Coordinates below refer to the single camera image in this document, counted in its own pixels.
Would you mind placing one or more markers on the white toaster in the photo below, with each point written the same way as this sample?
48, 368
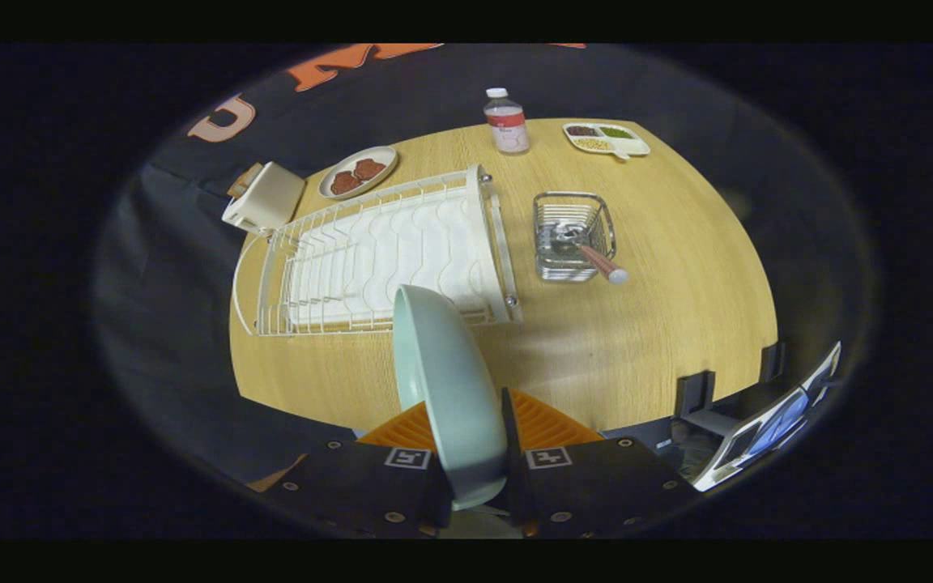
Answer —
272, 198

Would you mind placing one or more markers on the clear bottle with red label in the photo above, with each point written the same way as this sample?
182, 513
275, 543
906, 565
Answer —
507, 125

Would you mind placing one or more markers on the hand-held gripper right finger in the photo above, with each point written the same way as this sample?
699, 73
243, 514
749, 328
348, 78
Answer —
513, 453

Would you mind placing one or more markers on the white divided snack tray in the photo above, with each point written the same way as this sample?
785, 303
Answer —
632, 146

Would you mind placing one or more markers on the light green plate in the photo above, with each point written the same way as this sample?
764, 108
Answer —
450, 389

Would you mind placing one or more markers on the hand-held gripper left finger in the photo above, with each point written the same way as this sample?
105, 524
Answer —
353, 486

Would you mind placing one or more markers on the bread slice in toaster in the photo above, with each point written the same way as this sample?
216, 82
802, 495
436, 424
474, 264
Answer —
244, 180

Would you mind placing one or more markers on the brown cookie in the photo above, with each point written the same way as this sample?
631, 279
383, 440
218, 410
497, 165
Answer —
345, 183
369, 169

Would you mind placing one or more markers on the beige plate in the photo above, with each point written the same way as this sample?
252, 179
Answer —
381, 162

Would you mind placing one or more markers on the white-edged display screen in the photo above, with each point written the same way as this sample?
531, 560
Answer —
774, 425

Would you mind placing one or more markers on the black backdrop cloth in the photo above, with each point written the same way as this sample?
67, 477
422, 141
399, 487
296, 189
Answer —
183, 324

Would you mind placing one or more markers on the black table clamp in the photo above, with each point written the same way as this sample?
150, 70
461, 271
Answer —
693, 393
773, 360

